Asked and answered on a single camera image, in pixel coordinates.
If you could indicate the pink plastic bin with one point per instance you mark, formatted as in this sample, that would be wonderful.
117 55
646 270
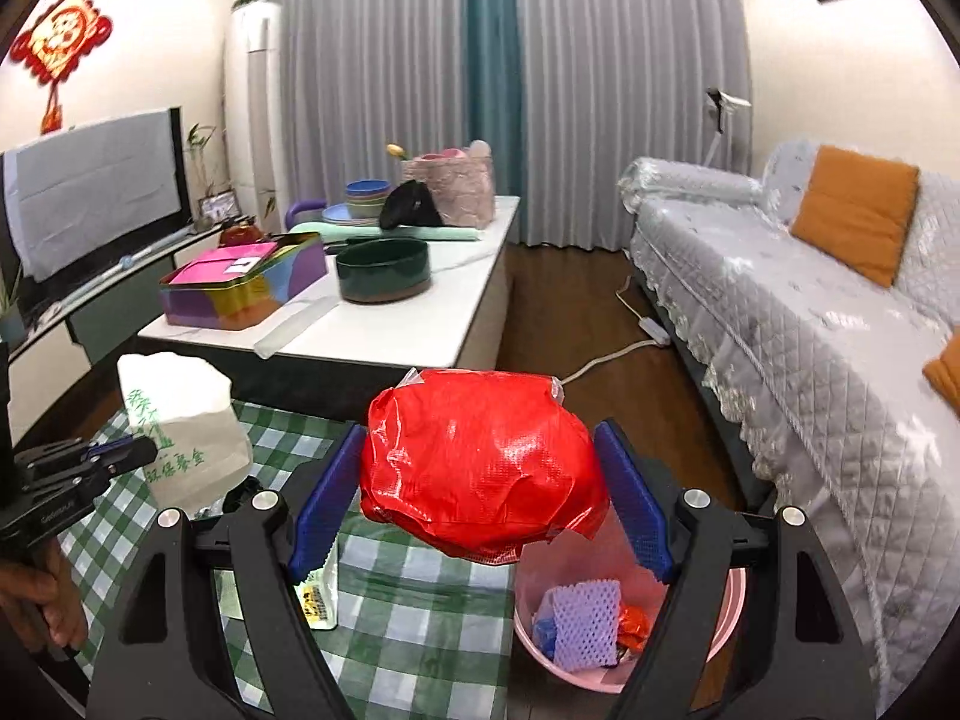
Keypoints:
547 570

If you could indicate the colourful tin box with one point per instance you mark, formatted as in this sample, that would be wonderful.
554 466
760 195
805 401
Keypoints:
225 292

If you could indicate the red plastic bag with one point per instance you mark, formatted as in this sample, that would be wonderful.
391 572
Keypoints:
480 457

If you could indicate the white top coffee table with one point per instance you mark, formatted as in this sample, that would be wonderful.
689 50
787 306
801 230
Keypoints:
450 292

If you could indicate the white standing air conditioner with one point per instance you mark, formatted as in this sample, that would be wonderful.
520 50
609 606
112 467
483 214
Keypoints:
255 105

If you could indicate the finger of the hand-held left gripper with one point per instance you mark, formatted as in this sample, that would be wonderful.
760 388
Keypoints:
127 457
52 454

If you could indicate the television cabinet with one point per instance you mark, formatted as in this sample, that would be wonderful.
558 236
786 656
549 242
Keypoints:
105 319

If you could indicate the red knot wall decoration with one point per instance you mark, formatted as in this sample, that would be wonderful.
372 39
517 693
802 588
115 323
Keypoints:
64 34

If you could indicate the yellow flower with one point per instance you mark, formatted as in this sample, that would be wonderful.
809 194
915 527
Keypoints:
396 151

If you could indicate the television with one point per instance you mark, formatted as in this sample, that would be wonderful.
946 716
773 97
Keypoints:
97 187

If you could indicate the purple cup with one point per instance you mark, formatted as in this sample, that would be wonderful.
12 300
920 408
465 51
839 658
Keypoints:
304 208

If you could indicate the black hat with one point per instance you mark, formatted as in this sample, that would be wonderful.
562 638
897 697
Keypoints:
409 206

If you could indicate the light green mat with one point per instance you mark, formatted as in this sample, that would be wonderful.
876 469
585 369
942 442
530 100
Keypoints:
450 234

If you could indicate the green checkered tablecloth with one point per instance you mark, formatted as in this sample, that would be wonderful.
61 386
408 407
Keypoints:
420 615

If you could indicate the stack of coloured bowls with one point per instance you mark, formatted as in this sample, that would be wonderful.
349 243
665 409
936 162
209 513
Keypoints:
367 199

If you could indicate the pink quilted bag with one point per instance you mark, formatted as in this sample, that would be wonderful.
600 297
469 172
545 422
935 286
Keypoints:
457 187

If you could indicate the person's left hand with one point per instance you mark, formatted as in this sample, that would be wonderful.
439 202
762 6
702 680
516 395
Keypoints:
37 600

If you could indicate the brown teapot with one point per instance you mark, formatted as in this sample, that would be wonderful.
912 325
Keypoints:
240 231

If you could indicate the white paper bag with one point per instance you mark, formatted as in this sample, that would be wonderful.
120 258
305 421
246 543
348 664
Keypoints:
187 427

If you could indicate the teal curtain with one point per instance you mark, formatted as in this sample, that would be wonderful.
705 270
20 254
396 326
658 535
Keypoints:
495 67

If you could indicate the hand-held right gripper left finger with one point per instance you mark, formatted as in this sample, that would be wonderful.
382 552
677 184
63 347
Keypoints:
326 510

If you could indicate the white floor stand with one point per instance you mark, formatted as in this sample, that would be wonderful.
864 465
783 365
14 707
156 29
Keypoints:
721 109

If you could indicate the sofa with grey quilted cover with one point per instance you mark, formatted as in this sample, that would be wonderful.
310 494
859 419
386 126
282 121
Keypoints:
810 360

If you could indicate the small red wrapper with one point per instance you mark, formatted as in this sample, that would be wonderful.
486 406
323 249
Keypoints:
634 626

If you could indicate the dark green bowl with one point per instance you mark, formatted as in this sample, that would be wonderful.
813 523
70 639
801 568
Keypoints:
382 270

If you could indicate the bamboo plant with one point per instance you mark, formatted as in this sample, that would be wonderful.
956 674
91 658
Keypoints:
201 165

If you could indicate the orange cushion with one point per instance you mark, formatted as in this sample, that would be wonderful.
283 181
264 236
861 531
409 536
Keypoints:
946 375
855 214

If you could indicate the purple foam net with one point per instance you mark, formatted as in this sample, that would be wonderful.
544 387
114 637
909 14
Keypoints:
585 626

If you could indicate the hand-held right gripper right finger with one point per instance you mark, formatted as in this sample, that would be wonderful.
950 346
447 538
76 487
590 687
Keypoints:
634 502

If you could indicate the photo frame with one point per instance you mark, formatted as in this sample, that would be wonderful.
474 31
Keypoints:
220 206

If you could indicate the grey curtain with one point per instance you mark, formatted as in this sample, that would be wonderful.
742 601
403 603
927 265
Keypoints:
630 90
367 67

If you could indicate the blue foam net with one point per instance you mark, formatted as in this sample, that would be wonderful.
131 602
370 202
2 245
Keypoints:
546 634

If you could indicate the white stick with blue ball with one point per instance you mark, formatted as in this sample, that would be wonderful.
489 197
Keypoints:
126 262

